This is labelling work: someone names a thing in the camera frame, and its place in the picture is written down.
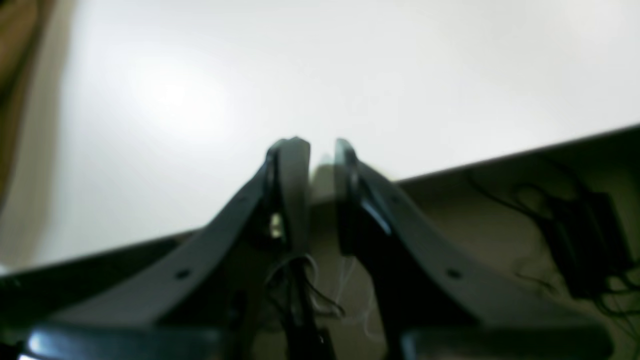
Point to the brown t-shirt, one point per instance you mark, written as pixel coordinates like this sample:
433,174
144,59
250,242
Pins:
22,27

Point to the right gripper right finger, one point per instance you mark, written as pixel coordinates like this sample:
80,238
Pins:
435,300

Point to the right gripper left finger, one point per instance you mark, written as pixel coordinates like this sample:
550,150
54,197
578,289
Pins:
201,301

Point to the black device on floor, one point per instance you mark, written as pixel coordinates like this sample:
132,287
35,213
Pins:
584,235

